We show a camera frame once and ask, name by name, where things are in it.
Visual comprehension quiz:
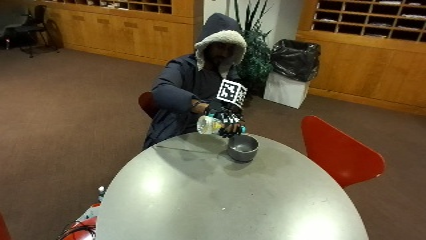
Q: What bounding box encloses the grey metal bowl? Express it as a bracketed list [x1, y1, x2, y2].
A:
[226, 134, 260, 164]

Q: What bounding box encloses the white marker cube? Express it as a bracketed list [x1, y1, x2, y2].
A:
[216, 78, 249, 109]

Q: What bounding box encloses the the person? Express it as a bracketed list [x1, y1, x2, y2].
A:
[143, 12, 249, 150]

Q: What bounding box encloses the white bin with black bag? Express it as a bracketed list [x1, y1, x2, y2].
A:
[262, 38, 322, 110]

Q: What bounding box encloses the green potted plant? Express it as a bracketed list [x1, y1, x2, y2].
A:
[233, 0, 274, 98]

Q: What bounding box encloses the wooden pigeonhole cabinet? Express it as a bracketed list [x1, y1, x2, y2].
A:
[33, 0, 205, 67]
[296, 0, 426, 117]

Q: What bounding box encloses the black chair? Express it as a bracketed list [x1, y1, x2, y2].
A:
[9, 4, 60, 59]

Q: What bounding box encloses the red chair with cables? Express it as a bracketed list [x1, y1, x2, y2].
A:
[56, 203, 101, 240]

